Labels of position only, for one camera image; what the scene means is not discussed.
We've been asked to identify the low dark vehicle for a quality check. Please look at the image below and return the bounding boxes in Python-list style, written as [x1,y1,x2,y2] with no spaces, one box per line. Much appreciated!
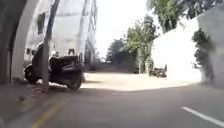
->
[148,64,168,79]

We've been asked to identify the black scooter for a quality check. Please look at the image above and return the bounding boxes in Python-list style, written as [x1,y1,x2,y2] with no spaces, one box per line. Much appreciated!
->
[23,42,87,91]

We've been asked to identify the dark climbing bush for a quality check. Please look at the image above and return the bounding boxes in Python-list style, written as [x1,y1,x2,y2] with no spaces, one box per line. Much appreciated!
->
[191,28,214,83]

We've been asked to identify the white wall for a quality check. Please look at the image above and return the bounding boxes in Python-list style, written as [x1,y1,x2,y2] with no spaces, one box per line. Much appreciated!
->
[150,3,224,88]

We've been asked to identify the dark arched wall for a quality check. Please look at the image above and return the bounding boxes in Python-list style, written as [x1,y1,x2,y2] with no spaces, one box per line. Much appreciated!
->
[0,0,40,85]

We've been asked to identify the pale tall building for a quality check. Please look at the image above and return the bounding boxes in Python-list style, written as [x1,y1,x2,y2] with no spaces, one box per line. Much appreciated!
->
[23,0,99,66]

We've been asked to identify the grey pole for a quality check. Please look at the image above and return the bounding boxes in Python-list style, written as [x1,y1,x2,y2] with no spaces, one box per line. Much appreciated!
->
[41,0,61,88]

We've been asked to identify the green trees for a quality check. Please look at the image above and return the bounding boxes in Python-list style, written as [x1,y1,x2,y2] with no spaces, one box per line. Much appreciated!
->
[105,0,224,74]

